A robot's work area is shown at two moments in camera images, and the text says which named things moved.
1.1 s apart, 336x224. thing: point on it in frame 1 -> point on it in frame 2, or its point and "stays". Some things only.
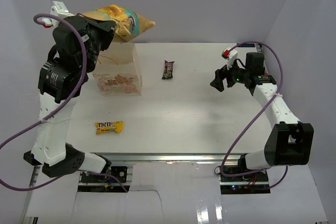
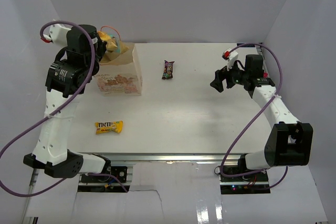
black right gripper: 220,75 stays
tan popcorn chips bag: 128,23 -> 112,43
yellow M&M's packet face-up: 115,126 stays
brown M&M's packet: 168,70 stays
